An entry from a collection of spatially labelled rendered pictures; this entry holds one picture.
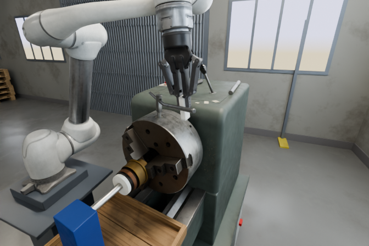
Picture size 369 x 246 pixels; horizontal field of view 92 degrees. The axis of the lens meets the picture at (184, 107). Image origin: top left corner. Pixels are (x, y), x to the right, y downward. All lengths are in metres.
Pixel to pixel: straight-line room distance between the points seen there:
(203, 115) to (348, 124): 2.98
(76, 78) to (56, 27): 0.32
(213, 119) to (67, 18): 0.59
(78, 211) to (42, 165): 0.61
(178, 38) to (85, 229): 0.49
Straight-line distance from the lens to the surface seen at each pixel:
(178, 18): 0.45
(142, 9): 0.67
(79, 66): 0.99
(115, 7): 0.68
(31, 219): 1.16
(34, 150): 1.11
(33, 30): 0.84
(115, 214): 0.82
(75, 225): 0.53
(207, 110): 0.71
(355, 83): 3.34
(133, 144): 0.67
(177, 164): 0.61
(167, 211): 0.82
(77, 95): 1.05
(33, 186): 1.22
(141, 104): 0.86
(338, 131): 3.52
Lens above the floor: 1.49
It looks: 20 degrees down
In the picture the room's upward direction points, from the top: straight up
